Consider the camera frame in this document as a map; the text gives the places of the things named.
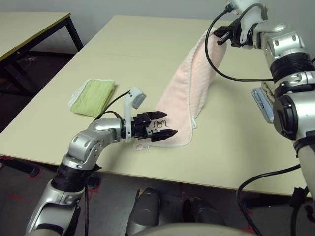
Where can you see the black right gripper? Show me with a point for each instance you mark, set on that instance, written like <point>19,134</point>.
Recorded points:
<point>235,34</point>

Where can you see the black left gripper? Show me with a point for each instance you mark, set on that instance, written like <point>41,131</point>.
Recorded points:
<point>140,123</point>

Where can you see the pink embroidered towel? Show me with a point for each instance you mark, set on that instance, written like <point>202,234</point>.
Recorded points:
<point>194,81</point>

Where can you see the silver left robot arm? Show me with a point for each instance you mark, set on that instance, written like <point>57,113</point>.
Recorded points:
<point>83,145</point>

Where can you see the green folded towel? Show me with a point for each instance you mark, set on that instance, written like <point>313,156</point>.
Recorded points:
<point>93,96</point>

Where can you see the beige folded towel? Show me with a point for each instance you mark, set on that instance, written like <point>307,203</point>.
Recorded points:
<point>268,93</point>

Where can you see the light blue folded towel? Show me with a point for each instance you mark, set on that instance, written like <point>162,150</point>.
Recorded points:
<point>261,100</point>

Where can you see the robot right leg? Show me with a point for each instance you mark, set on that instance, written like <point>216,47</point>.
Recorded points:
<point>201,211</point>

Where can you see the beige robot torso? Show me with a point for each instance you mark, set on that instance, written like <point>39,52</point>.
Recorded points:
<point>197,231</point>

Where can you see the side table with black legs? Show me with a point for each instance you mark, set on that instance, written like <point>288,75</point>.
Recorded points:
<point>29,27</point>

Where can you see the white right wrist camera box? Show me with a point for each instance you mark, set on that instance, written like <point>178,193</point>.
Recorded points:
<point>246,14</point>

